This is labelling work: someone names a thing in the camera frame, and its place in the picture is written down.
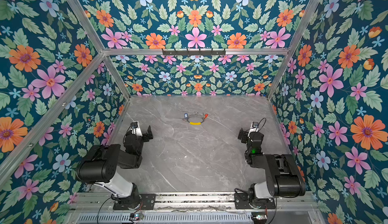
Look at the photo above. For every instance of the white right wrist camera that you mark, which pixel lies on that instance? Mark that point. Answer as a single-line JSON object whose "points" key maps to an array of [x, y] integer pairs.
{"points": [[254, 128]]}

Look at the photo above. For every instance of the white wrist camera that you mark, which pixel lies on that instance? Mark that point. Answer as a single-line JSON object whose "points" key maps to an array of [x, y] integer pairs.
{"points": [[135, 129], [254, 128]]}

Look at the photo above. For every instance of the large keyring with yellow sleeve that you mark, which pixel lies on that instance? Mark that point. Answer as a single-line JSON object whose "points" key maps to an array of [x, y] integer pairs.
{"points": [[195, 119]]}

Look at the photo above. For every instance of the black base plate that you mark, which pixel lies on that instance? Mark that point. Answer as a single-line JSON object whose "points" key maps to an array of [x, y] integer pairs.
{"points": [[135, 202], [245, 201]]}

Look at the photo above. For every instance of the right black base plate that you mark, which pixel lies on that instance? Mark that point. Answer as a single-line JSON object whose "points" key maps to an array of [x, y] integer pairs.
{"points": [[245, 201]]}

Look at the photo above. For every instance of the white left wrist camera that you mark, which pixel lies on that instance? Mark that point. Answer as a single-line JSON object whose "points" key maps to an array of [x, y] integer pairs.
{"points": [[135, 129]]}

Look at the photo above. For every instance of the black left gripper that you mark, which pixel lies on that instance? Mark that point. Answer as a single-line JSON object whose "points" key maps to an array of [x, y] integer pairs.
{"points": [[145, 132]]}

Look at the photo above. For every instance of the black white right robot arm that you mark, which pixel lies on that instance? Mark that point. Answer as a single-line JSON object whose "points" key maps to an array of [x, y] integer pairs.
{"points": [[282, 176]]}

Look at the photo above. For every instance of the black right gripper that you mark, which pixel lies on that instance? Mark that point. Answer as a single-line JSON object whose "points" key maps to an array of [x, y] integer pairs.
{"points": [[244, 134]]}

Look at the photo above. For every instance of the white vented cable duct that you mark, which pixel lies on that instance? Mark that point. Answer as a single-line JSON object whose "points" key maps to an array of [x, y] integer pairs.
{"points": [[166, 218]]}

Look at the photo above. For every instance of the black hook rail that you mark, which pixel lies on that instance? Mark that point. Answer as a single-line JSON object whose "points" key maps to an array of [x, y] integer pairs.
{"points": [[192, 52]]}

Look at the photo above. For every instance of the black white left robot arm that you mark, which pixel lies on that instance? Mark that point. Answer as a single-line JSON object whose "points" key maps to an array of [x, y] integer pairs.
{"points": [[99, 167]]}

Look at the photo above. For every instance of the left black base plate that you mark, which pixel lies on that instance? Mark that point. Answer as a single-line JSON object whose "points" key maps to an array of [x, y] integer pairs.
{"points": [[135, 202]]}

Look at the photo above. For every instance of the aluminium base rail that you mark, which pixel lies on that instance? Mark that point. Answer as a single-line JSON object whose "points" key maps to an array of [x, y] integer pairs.
{"points": [[219, 201]]}

